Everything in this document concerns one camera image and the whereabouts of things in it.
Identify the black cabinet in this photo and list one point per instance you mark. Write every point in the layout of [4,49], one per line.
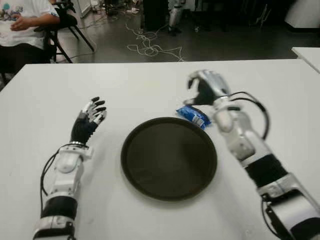
[155,15]

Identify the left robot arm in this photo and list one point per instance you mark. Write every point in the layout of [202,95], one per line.
[62,175]

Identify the white framed panel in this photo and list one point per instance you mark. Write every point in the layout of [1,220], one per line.
[83,7]

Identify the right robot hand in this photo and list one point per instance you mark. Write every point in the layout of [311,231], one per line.
[212,85]

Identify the white side table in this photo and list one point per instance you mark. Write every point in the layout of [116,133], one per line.
[310,56]

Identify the black folding chair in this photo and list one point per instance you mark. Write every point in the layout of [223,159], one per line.
[66,18]

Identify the white column black base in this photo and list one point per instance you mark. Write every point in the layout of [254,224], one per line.
[305,12]

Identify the seated person white t-shirt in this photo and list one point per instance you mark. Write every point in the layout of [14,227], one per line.
[20,35]

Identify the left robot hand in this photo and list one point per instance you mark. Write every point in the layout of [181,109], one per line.
[82,128]

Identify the blue Oreo packet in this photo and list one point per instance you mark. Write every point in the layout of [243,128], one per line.
[193,116]

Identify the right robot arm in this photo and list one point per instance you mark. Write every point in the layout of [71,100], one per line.
[262,162]

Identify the white power strip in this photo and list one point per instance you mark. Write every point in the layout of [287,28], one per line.
[133,10]

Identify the silver folding frame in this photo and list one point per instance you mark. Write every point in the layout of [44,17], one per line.
[263,15]

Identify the round dark brown tray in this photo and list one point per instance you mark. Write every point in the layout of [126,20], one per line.
[168,158]

